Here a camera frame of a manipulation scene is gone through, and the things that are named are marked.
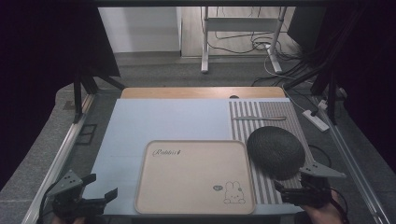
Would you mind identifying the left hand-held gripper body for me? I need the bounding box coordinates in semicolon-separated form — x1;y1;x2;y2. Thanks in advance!
46;169;107;219

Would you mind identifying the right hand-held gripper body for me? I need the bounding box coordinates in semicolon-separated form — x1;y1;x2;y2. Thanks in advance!
298;161;347;209

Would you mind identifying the person's right hand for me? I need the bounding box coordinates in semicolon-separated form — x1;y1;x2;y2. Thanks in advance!
300;189;344;224

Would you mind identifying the person's left hand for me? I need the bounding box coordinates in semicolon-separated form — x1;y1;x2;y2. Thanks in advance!
54;216;89;224

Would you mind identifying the black metal stand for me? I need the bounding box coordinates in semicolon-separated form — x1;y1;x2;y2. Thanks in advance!
72;65;126;124
310;69;340;126

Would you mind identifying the grey striped placemat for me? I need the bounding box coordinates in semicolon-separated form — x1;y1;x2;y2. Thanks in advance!
228;100;316;206

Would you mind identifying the beige tray with rabbit print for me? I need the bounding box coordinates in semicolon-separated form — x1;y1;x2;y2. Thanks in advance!
134;139;257;216

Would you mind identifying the light blue table mat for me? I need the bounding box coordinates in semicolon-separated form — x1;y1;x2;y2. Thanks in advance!
81;97;305;217

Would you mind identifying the black curtain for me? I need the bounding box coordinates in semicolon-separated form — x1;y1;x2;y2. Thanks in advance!
0;0;121;191
312;0;396;175

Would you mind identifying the dark flat panel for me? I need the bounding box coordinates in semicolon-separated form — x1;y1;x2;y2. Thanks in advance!
286;6;329;52

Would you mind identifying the thin black cable loop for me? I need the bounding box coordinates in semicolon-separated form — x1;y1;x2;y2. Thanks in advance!
307;144;332;169

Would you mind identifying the aluminium rail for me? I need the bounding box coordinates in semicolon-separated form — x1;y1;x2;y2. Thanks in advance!
313;95;388;224
21;92;96;224

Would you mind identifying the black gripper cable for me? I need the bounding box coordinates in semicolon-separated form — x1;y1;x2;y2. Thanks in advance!
329;186;350;224

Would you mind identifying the black rectangular floor frame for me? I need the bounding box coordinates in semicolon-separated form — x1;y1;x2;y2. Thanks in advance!
75;123;98;147

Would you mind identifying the bundle of floor cables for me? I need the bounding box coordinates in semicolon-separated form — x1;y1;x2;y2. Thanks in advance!
206;7;328;113

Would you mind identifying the white metal stand frame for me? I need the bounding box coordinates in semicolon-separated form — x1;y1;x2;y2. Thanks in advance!
200;6;290;75

